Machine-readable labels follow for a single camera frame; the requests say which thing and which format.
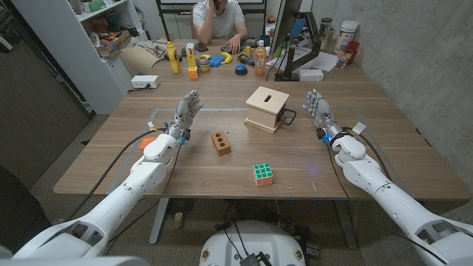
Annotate brown cardboard sheet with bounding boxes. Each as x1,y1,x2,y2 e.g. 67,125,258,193
120,44,162,75

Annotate white shelf unit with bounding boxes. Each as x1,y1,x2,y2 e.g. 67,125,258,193
10,0,149,115

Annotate yellow and orange toy tower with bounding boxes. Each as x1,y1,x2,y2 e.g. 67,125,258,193
185,42,200,80

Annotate white labelled canister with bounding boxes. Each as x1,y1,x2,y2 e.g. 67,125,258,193
333,20,360,54

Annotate wooden drawer box with slot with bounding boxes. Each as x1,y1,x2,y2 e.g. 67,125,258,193
243,86,298,134

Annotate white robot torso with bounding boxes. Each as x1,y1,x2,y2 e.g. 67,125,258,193
199,219,307,266

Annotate dark lidded jar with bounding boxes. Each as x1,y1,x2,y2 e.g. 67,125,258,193
319,17,333,52

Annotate yellow plastic bottle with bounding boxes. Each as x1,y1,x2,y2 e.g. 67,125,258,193
166,41,183,75

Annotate orange juice bottle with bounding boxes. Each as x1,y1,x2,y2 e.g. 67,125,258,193
254,39,268,77

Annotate cardboard box with items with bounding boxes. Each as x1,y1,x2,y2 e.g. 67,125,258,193
95,29,132,60

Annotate orange cube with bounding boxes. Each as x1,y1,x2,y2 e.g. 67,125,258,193
139,137,157,153

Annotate Rubik's cube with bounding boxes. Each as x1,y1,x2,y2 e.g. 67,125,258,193
253,163,274,188

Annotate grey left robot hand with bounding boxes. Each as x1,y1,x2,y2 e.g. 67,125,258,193
166,89,205,139

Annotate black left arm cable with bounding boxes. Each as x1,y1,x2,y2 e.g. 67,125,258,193
67,126,168,221
106,143,183,245

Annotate white paper sheet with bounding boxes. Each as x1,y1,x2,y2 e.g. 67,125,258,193
265,44,338,73

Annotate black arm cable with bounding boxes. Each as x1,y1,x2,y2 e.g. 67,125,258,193
106,143,183,245
325,143,449,265
67,126,168,221
341,126,393,183

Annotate colourful stacking rings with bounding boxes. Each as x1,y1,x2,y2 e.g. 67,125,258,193
197,54,212,72

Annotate black keyboard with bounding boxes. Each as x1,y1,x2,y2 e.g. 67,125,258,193
220,38,262,53

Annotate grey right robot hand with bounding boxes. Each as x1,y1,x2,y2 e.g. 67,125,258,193
302,88,344,139

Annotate person in grey t-shirt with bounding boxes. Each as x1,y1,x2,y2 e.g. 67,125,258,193
191,0,249,55

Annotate computer monitor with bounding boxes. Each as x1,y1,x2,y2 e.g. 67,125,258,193
268,0,304,60

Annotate brown brick block with holes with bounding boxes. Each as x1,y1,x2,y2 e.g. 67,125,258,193
210,130,232,157

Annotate black gadget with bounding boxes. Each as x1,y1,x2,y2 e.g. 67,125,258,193
237,53,256,67

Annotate small white box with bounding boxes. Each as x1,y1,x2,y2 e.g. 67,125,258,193
298,69,325,83

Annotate grey table leg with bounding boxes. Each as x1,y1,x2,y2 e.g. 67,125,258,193
334,199,358,250
149,197,171,246

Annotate white power strip box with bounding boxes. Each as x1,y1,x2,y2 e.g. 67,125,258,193
130,75,162,89

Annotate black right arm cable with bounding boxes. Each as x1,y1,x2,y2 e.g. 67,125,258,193
341,126,393,183
325,143,449,265

